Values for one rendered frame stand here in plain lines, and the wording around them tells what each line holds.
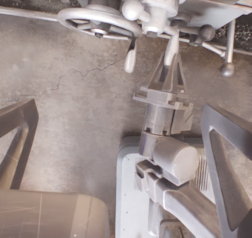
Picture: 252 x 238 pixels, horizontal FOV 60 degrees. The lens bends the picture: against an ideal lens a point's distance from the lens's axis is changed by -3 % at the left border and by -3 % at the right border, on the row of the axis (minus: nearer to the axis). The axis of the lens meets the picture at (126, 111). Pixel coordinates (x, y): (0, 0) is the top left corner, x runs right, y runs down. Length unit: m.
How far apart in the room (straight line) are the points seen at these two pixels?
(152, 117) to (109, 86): 0.85
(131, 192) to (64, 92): 0.64
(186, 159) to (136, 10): 0.24
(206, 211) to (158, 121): 0.17
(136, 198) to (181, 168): 0.76
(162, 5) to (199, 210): 0.32
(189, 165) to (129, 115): 0.90
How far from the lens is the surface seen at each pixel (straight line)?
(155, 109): 0.42
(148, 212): 1.17
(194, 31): 0.53
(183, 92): 0.43
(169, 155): 0.37
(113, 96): 1.25
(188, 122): 0.51
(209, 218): 0.39
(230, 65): 0.63
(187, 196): 0.41
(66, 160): 1.38
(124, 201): 1.14
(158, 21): 0.38
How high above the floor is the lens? 1.25
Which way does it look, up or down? 82 degrees down
